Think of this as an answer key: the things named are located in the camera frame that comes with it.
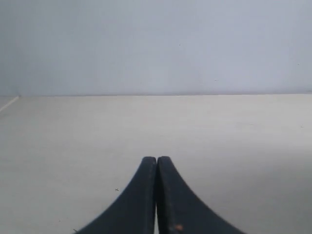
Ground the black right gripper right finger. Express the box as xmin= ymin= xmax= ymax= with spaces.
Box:
xmin=156 ymin=156 xmax=243 ymax=234

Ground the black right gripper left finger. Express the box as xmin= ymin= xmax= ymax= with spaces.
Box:
xmin=77 ymin=157 xmax=156 ymax=234

